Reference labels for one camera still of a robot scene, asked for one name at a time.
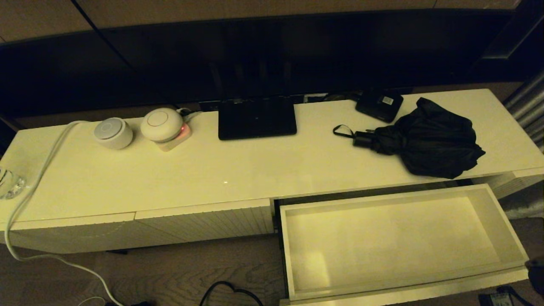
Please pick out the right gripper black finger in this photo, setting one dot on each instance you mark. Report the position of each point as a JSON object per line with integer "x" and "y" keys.
{"x": 495, "y": 297}

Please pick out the white ribbed drawer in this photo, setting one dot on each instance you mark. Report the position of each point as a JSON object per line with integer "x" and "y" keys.
{"x": 382, "y": 255}

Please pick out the black umbrella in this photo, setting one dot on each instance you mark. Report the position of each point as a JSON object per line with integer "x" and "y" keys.
{"x": 433, "y": 140}

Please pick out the white TV cabinet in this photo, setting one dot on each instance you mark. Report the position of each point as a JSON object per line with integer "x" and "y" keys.
{"x": 238, "y": 170}

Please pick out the narrow white ribbed cabinet front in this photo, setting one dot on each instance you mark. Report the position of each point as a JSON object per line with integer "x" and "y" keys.
{"x": 522, "y": 180}

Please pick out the grey curtain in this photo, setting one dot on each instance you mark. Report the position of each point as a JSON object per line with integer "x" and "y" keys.
{"x": 529, "y": 106}

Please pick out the black set-top box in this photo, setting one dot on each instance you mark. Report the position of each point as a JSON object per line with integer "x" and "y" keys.
{"x": 378, "y": 106}

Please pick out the black flat television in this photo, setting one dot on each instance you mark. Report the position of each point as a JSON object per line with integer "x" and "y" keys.
{"x": 297, "y": 55}

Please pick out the white round dome device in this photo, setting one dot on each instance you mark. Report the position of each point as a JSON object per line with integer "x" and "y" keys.
{"x": 161, "y": 123}

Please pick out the white speaker grey top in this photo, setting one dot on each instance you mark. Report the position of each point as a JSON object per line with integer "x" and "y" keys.
{"x": 112, "y": 134}

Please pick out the clear glass cup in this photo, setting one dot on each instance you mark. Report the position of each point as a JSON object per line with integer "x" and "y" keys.
{"x": 10, "y": 185}

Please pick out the black TV base plate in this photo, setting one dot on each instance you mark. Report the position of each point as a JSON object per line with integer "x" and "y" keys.
{"x": 255, "y": 121}

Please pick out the white power strip red switch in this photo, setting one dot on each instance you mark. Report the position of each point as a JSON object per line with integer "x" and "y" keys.
{"x": 178, "y": 140}

